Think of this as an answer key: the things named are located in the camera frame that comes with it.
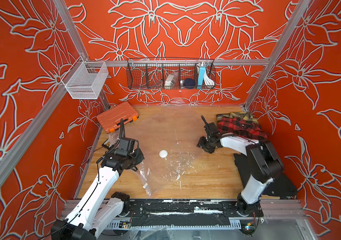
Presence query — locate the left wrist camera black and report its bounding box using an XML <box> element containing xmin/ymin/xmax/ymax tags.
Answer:
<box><xmin>115</xmin><ymin>138</ymin><xmax>135</xmax><ymax>157</ymax></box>

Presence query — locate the orange tool case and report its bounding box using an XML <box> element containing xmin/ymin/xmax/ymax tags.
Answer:
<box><xmin>96</xmin><ymin>102</ymin><xmax>139</xmax><ymax>134</ymax></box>

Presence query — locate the black screwdriver bit holder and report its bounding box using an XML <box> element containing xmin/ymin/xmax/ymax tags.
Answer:
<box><xmin>101</xmin><ymin>138</ymin><xmax>113</xmax><ymax>151</ymax></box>

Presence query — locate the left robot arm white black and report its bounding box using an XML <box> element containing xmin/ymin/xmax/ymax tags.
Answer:
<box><xmin>51</xmin><ymin>148</ymin><xmax>144</xmax><ymax>240</ymax></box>

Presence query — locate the clear plastic wall bin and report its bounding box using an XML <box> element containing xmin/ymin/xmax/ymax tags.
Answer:
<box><xmin>63</xmin><ymin>62</ymin><xmax>109</xmax><ymax>101</ymax></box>

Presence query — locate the olive plaid shirt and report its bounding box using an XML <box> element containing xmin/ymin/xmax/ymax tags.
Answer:
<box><xmin>216</xmin><ymin>112</ymin><xmax>259</xmax><ymax>124</ymax></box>

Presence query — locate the dark blue round object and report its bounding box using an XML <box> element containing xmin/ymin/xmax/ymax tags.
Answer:
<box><xmin>183</xmin><ymin>78</ymin><xmax>196</xmax><ymax>90</ymax></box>

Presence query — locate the red black plaid shirt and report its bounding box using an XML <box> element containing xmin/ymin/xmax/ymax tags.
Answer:
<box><xmin>217</xmin><ymin>117</ymin><xmax>269</xmax><ymax>140</ymax></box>

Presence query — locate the white cable duct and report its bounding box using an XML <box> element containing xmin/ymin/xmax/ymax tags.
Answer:
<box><xmin>105</xmin><ymin>219</ymin><xmax>242</xmax><ymax>231</ymax></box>

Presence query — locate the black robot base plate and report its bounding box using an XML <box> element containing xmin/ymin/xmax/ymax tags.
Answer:
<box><xmin>115</xmin><ymin>199</ymin><xmax>264</xmax><ymax>227</ymax></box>

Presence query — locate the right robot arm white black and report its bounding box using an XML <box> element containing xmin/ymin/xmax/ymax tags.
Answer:
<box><xmin>197</xmin><ymin>116</ymin><xmax>284</xmax><ymax>217</ymax></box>

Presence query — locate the light blue box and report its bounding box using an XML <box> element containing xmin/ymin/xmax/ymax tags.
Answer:
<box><xmin>197</xmin><ymin>66</ymin><xmax>206</xmax><ymax>89</ymax></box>

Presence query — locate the black wire wall basket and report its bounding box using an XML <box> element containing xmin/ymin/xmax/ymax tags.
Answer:
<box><xmin>126</xmin><ymin>58</ymin><xmax>217</xmax><ymax>90</ymax></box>

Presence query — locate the white cable bundle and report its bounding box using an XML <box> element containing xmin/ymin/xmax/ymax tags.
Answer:
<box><xmin>204</xmin><ymin>70</ymin><xmax>216</xmax><ymax>88</ymax></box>

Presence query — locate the clear plastic vacuum bag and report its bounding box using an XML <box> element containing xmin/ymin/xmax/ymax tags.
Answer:
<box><xmin>111</xmin><ymin>106</ymin><xmax>216</xmax><ymax>199</ymax></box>

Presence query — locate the grey bagged item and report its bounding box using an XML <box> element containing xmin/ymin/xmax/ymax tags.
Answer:
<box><xmin>164</xmin><ymin>73</ymin><xmax>178</xmax><ymax>90</ymax></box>

